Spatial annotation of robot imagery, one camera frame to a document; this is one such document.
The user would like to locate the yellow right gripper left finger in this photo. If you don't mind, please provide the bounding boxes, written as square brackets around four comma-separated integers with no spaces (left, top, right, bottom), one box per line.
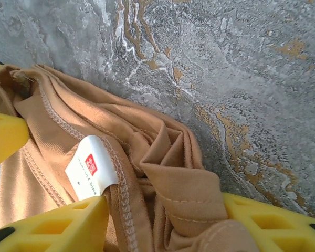
[0,195,109,252]

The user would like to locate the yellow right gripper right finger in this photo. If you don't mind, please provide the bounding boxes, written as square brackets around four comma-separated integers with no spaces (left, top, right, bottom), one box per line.
[222,193,315,252]

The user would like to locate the orange t-shirt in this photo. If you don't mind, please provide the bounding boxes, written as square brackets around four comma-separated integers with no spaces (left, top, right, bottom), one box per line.
[0,64,260,252]

